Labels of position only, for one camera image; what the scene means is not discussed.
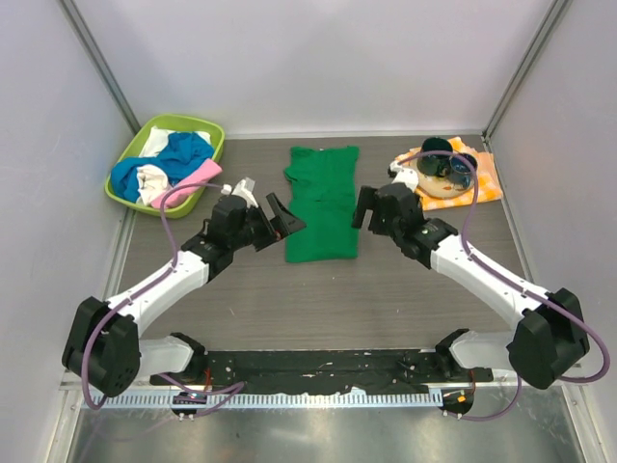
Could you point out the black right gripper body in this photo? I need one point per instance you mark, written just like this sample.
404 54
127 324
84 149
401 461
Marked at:
389 226

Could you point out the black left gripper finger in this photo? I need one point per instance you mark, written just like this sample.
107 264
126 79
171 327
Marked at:
262 230
284 222

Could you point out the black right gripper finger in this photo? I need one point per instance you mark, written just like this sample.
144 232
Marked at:
366 204
377 222

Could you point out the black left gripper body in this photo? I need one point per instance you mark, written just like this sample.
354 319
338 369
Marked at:
244 236

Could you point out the green t shirt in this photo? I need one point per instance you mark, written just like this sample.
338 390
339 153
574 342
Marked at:
323 196

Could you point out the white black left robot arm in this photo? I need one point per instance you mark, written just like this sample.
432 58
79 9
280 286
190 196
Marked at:
105 347

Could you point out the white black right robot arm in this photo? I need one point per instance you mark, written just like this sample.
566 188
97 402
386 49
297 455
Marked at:
544 338

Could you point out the beige ceramic plate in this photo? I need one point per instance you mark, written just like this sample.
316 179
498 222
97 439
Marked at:
440 187

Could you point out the dark green mug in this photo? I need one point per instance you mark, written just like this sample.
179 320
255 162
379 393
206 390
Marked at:
437 161

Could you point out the pink t shirt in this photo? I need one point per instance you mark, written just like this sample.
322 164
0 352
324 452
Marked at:
179 194

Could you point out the dark blue mug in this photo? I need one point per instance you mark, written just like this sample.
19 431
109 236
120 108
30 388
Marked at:
461 170

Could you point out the blue t shirt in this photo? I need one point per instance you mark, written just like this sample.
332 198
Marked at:
178 154

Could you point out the white t shirt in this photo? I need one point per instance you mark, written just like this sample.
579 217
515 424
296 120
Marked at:
152 183

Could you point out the orange checkered cloth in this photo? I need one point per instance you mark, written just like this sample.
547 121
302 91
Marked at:
489 187

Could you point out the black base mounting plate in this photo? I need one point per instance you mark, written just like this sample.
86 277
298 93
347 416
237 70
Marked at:
327 372

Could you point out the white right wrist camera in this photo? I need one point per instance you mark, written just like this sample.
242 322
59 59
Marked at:
403 174

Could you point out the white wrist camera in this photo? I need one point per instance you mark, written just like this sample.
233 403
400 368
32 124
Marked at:
243 189
403 174

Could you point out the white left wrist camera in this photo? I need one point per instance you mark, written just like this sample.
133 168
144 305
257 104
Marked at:
243 189

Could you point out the white slotted cable duct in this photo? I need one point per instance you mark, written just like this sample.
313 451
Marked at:
161 398

